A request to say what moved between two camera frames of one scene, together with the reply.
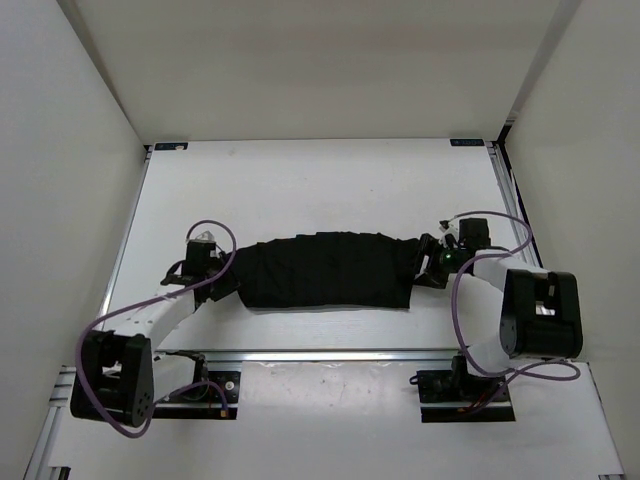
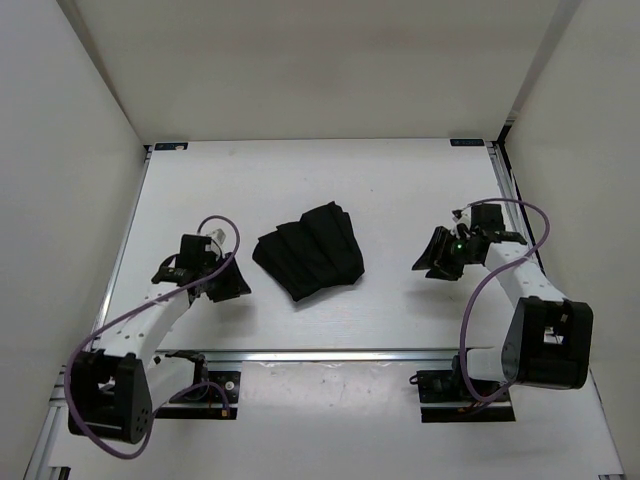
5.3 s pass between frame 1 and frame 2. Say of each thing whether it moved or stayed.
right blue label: stayed
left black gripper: stayed
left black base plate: stayed
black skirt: moved
